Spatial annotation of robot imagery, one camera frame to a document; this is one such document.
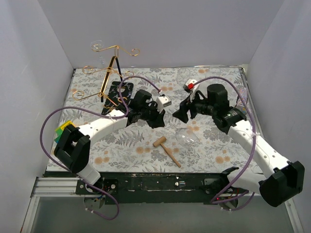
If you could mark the floral patterned table mat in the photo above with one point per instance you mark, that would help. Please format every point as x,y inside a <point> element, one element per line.
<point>131,149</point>

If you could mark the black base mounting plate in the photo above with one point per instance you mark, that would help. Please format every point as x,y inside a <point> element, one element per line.
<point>128,188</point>

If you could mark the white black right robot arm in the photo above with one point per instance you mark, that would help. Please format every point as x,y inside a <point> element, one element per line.
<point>280,180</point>

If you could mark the aluminium frame rail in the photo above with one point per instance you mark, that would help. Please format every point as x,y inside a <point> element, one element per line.
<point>54,187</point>

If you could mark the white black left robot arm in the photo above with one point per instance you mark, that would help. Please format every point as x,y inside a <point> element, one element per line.
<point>73,147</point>

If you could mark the clear wine glass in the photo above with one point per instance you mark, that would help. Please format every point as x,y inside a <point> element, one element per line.
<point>183,75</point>
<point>185,137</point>
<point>97,46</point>

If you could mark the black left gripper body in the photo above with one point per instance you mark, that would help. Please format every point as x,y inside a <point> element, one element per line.
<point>153,115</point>

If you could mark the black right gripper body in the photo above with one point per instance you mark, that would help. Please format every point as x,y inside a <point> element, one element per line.
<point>188,109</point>

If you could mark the wooden toy mallet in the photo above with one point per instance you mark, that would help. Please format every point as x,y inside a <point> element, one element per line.
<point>160,142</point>

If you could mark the black marbled rack base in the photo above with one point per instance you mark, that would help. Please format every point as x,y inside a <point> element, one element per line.
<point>112,98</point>

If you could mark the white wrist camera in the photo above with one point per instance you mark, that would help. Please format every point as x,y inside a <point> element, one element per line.
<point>162,102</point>
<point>191,88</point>

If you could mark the gold wire wine glass rack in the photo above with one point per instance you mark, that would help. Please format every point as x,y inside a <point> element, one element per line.
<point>113,67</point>

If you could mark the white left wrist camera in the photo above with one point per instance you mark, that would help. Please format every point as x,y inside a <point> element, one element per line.
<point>162,102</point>

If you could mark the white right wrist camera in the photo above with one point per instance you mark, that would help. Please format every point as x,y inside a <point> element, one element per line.
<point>191,88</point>

